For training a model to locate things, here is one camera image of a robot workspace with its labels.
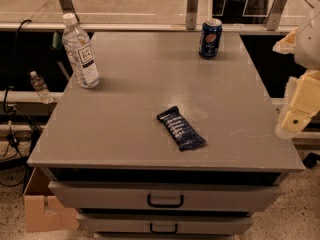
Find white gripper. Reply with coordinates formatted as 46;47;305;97
275;69;320;139

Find blue pepsi can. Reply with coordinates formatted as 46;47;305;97
199;18;222;59

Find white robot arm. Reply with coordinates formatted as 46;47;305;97
273;7;320;139

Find dark blue snack bar wrapper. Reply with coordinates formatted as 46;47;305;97
157;106;206;151

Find grey cabinet with drawers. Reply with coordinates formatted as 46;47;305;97
29;32;303;240

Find upper grey drawer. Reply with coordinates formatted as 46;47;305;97
49;181;281;212

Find grey drawer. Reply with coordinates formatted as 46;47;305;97
49;181;281;212
77;214;252;235

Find lower grey drawer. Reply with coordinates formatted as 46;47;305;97
77;214;252;235

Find clear water bottle white label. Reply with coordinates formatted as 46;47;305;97
62;13;100;88

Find small clear plastic bottle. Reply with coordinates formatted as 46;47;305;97
30;71;53;104

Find brown cardboard box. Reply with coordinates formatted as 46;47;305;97
23;168;79;233

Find right metal bracket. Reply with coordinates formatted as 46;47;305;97
264;0;288;31

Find black upper drawer handle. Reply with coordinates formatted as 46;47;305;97
147;194;184;209

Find black drawer handle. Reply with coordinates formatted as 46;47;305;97
149;223;178;234
147;194;184;209

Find middle metal bracket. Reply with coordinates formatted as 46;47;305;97
185;0;199;30

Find black lower drawer handle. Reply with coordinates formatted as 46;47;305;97
149;223;178;234

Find black cable on left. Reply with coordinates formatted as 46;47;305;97
0;18;43;188

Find grey metal rail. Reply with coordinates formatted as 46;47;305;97
0;21;301;36

